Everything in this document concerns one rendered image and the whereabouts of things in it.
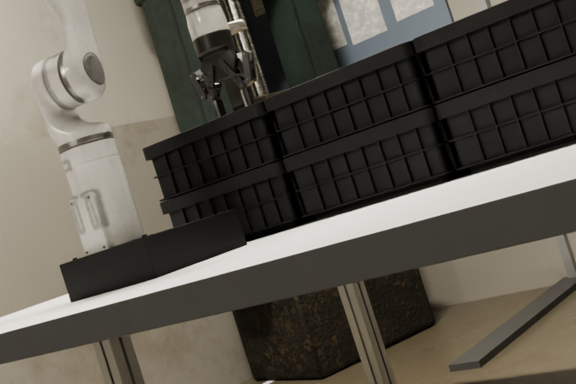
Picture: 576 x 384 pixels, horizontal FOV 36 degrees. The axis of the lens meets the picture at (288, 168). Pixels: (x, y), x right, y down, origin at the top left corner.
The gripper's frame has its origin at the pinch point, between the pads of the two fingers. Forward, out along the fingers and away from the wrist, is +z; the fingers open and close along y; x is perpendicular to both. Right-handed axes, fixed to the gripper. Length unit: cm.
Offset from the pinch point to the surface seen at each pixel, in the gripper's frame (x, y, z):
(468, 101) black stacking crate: -14, 47, 14
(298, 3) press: 234, -78, -64
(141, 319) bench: -68, 18, 27
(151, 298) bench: -69, 20, 25
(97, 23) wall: 185, -156, -82
